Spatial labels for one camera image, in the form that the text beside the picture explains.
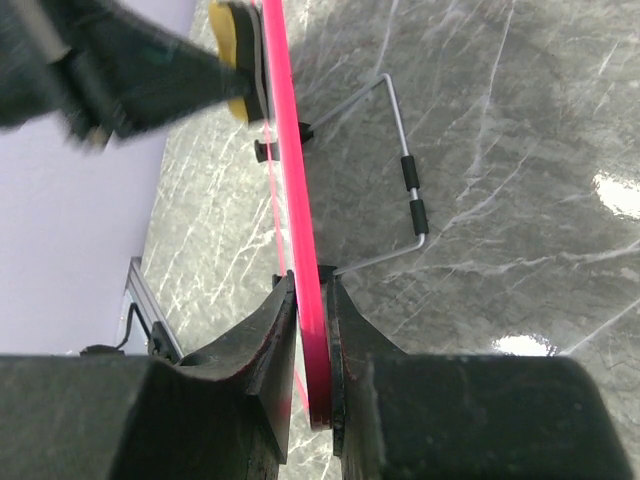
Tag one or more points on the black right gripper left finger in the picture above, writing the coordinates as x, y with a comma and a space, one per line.
222, 412

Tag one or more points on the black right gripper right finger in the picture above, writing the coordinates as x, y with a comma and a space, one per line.
422, 416

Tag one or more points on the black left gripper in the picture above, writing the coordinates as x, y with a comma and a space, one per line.
104, 69

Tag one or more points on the yellow whiteboard eraser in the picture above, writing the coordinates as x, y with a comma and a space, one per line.
238, 29

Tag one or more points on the pink framed whiteboard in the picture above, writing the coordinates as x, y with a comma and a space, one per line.
312, 321

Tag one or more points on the wire whiteboard stand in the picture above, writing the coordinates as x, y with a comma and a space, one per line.
305, 132

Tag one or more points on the aluminium front rail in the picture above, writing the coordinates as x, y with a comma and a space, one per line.
143, 329

